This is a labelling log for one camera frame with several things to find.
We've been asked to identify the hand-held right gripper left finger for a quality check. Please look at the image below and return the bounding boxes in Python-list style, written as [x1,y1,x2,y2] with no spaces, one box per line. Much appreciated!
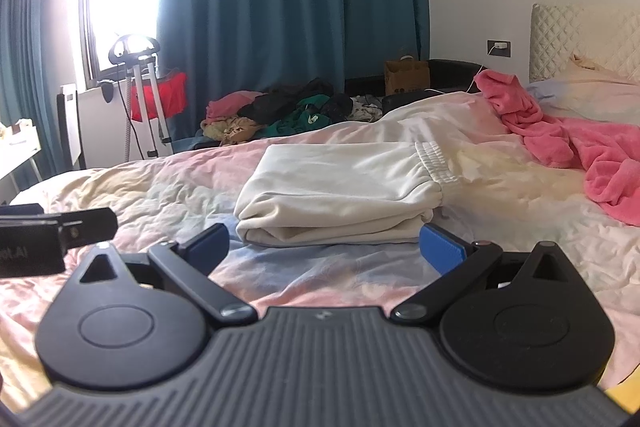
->
[77,222,258,323]

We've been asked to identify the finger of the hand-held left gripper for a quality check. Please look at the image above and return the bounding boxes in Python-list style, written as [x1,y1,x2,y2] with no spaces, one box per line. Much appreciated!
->
[60,208,119,252]

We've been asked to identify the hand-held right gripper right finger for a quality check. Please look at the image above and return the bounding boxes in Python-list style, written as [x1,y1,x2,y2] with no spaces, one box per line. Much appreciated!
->
[391,223,576,323]

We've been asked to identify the cream striped pants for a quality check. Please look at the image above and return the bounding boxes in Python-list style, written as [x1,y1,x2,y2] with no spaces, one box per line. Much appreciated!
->
[235,141,463,249]

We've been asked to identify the pastel bed blanket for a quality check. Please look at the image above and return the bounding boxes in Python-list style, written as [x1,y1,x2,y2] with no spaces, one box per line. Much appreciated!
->
[0,89,640,413]

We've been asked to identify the white radiator cabinet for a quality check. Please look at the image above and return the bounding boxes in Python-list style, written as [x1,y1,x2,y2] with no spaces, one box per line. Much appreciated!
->
[79,79,173,170]

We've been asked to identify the white dressing table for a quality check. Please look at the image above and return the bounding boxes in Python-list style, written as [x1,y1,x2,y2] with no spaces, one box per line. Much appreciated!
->
[0,119,43,202]

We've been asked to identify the black framed folded panel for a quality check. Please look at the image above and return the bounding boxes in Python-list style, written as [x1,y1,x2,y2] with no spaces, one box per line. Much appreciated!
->
[56,83,87,170]

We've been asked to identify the tan garment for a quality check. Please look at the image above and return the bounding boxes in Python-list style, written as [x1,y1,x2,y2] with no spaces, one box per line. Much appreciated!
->
[201,114,266,145]

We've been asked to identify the garment steamer stand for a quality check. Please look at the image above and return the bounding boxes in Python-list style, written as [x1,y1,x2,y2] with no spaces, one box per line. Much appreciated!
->
[108,34,175,160]

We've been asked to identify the red cloth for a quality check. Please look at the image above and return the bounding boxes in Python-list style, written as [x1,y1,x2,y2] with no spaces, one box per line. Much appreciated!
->
[131,71,188,122]

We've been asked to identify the green garment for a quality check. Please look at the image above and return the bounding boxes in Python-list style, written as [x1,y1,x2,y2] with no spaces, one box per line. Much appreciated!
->
[260,94,333,140]

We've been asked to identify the black white patterned garment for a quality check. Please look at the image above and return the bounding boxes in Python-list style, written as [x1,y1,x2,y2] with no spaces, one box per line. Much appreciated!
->
[350,94,385,122]

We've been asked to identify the black leather bench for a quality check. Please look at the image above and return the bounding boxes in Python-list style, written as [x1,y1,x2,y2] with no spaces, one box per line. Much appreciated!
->
[344,58,483,112]

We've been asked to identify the brown cardboard box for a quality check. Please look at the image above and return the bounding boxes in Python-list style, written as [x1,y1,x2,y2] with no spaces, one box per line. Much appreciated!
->
[384,56,432,96]

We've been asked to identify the pink fleece garment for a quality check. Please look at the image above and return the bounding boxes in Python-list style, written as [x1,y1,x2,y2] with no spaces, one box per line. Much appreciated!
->
[472,69,640,228]

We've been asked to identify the narrow teal curtain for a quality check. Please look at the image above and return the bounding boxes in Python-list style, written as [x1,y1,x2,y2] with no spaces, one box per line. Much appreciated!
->
[0,0,93,180]

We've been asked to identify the pastel pillow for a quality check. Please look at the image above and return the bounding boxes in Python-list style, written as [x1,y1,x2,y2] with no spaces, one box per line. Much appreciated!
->
[526,72,640,126]

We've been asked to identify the yellow cloth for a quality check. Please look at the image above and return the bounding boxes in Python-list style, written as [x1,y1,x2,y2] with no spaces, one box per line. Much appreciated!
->
[602,374,640,415]

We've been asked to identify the beige pillow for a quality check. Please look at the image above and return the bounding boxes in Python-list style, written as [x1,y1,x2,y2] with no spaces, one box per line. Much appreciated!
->
[565,53,640,84]

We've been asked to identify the quilted cream headboard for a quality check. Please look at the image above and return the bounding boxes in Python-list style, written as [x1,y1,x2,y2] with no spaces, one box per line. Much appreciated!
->
[529,3,640,84]

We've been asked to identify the white charging cable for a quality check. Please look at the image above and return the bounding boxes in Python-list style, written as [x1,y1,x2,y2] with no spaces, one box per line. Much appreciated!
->
[467,47,498,94]

